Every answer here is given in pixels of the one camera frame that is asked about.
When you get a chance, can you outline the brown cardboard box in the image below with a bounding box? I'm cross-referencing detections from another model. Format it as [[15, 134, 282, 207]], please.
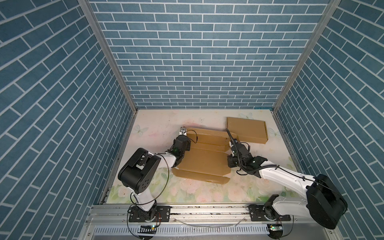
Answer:
[[227, 117, 269, 144]]

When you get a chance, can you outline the white slotted cable duct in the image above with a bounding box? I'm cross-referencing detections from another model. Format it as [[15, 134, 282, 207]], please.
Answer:
[[94, 224, 269, 237]]

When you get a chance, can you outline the aluminium corner post left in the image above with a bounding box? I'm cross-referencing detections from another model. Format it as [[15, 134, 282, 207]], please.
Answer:
[[78, 0, 138, 114]]

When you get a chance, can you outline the aluminium corner post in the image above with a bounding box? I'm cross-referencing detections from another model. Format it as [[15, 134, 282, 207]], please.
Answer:
[[272, 0, 341, 115], [78, 0, 138, 114]]

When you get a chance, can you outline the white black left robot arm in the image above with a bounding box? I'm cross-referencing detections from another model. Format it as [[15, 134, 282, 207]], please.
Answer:
[[118, 135, 191, 221]]

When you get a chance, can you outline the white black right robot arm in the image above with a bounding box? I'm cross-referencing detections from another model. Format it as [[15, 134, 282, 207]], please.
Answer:
[[228, 137, 348, 230]]

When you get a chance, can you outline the aluminium corner post right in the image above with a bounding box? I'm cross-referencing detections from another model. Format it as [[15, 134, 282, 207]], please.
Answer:
[[272, 0, 341, 115]]

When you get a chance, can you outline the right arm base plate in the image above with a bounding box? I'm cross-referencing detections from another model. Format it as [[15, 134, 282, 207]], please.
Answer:
[[248, 204, 292, 222]]

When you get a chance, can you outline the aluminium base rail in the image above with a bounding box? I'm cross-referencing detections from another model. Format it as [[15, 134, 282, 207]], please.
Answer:
[[86, 202, 334, 224]]

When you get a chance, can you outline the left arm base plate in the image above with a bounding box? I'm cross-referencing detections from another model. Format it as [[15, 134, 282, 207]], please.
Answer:
[[128, 205, 171, 223]]

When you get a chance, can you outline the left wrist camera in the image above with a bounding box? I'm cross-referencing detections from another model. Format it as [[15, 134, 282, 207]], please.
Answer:
[[180, 127, 187, 136]]

